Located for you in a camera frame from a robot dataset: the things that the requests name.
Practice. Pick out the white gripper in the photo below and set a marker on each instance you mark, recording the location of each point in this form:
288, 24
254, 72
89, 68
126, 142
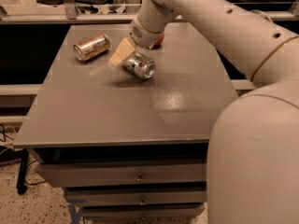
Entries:
144, 35

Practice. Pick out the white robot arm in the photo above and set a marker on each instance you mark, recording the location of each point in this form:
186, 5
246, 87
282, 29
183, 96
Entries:
253, 152

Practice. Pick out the metal window rail frame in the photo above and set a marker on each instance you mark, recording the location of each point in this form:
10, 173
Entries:
30, 11

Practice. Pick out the brown gold soda can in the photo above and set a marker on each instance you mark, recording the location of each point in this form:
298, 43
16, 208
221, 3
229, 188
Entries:
90, 47

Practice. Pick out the middle grey drawer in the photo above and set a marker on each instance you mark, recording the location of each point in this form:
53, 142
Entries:
136, 195

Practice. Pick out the silver green 7up can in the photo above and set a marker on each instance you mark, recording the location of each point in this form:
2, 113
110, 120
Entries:
141, 65

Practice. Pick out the grey drawer cabinet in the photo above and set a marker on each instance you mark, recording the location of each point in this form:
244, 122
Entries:
91, 112

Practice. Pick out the grey drawer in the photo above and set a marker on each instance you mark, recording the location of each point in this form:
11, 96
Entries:
136, 195
142, 212
78, 175

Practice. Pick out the bottom grey drawer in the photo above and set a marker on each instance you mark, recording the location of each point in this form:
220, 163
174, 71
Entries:
142, 212

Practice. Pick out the red apple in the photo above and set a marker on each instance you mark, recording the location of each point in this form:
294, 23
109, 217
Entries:
159, 40

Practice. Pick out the top grey drawer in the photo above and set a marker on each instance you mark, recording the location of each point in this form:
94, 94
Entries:
78, 175

